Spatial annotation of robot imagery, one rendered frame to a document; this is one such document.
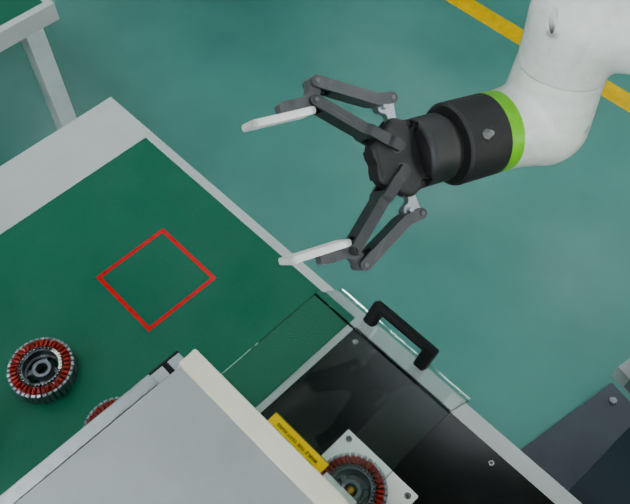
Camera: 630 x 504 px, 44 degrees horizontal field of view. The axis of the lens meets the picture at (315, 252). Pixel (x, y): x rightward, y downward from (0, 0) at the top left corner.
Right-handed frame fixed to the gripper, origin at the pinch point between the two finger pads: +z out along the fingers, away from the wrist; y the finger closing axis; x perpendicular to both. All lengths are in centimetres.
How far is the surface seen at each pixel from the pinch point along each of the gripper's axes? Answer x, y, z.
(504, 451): -32, -51, -40
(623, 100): -130, -3, -190
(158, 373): -23.6, -17.7, 11.5
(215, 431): 3.3, -19.1, 13.1
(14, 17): -126, 55, 1
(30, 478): -22.8, -23.9, 28.7
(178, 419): 1.3, -17.4, 15.6
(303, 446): -16.5, -30.9, -1.4
